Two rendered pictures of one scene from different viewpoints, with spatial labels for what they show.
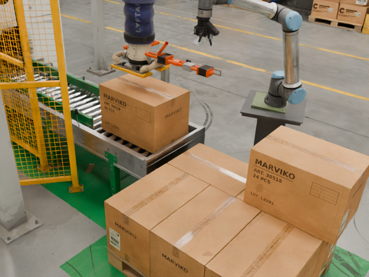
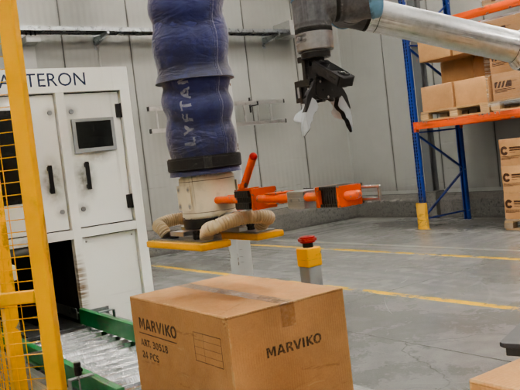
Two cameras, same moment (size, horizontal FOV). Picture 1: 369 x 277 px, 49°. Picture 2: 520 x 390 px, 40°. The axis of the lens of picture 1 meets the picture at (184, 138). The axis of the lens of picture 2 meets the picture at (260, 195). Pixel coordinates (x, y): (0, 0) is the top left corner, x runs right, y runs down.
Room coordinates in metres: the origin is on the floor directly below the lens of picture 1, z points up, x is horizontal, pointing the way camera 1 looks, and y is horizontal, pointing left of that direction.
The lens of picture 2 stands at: (0.83, -0.46, 1.35)
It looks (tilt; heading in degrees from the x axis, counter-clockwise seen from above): 3 degrees down; 18
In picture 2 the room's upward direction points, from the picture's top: 7 degrees counter-clockwise
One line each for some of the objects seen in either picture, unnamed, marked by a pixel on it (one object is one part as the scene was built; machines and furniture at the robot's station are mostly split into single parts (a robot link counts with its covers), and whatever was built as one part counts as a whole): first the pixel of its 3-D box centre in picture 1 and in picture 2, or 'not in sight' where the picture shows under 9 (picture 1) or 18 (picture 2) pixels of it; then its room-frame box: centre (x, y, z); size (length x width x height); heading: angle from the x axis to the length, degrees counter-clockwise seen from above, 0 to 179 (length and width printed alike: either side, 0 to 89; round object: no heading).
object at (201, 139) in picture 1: (176, 156); not in sight; (2.66, 0.06, 0.48); 0.70 x 0.03 x 0.15; 142
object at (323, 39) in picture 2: (204, 13); (313, 43); (2.55, -0.09, 1.60); 0.10 x 0.09 x 0.05; 142
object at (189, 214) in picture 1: (223, 227); not in sight; (2.01, -0.29, 0.34); 1.20 x 1.00 x 0.40; 52
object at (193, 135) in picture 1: (177, 144); not in sight; (2.66, 0.06, 0.58); 0.70 x 0.03 x 0.06; 142
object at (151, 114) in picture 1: (144, 110); (237, 355); (2.89, 0.33, 0.75); 0.60 x 0.40 x 0.40; 52
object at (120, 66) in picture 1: (130, 67); (186, 238); (2.81, 0.42, 1.13); 0.34 x 0.10 x 0.05; 53
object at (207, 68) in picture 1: (205, 71); (338, 195); (2.52, -0.12, 1.24); 0.08 x 0.07 x 0.05; 53
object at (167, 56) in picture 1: (165, 58); (255, 198); (2.74, 0.16, 1.24); 0.10 x 0.08 x 0.06; 143
